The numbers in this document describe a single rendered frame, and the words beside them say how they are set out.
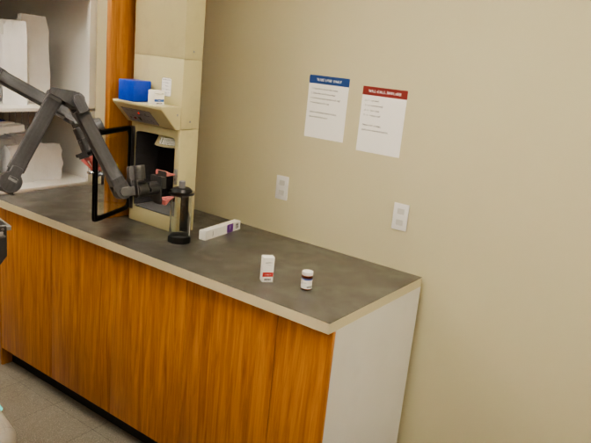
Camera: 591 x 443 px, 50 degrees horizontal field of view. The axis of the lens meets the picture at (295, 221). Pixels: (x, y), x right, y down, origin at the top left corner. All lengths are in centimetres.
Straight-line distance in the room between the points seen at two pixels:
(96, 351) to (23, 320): 59
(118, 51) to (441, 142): 149
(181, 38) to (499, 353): 183
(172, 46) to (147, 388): 147
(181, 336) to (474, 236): 123
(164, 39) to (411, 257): 141
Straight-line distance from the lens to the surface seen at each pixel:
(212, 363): 257
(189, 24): 284
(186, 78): 285
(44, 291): 336
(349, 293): 240
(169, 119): 280
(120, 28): 308
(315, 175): 293
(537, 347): 264
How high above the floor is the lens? 177
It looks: 15 degrees down
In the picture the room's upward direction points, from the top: 6 degrees clockwise
